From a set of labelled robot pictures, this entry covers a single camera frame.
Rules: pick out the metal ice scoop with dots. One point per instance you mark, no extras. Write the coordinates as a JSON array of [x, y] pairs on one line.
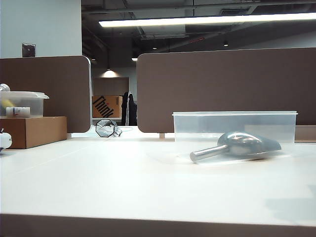
[[237, 144]]

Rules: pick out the printed Think cardboard box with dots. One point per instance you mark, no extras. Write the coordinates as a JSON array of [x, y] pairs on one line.
[[106, 106]]

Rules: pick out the plain brown cardboard box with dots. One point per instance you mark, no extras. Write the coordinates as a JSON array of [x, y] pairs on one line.
[[37, 132]]

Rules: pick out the black hanging jacket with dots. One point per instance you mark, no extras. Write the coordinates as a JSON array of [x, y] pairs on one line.
[[130, 108]]

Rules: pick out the transparent plastic container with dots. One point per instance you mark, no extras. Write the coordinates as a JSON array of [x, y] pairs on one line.
[[197, 123]]

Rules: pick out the octagonal glass jar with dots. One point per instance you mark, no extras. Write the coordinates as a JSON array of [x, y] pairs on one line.
[[106, 128]]

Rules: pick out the wide brown desk partition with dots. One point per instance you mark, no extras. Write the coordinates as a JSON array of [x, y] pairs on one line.
[[209, 81]]

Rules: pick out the glowing pendant lamp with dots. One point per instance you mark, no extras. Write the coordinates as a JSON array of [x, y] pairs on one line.
[[109, 73]]

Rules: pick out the red ceiling sign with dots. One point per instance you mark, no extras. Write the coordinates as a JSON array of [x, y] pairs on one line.
[[197, 39]]

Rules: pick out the black ceiling spot lamp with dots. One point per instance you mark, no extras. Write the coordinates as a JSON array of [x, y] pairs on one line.
[[225, 43]]

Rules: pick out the narrow brown desk partition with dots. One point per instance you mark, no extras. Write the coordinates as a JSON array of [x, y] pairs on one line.
[[61, 86]]

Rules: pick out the long ceiling light strip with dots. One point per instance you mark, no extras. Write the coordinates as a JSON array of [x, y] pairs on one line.
[[209, 19]]

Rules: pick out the clear lidded storage bin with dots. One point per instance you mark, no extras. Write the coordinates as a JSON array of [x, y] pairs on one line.
[[34, 101]]

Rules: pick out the white labelled bottle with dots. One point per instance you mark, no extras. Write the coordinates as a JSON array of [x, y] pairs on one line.
[[17, 111]]

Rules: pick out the yellow item in bin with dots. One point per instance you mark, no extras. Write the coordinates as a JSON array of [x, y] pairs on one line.
[[7, 102]]

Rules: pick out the small white device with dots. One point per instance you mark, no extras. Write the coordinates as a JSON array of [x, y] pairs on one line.
[[5, 141]]

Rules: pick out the silver white cylinder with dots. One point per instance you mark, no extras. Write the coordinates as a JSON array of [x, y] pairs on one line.
[[4, 87]]

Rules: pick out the brown background wall panel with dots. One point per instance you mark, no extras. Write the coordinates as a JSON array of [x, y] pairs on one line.
[[111, 86]]

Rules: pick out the grey wall switch plate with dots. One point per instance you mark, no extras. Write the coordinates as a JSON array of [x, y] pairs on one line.
[[28, 50]]

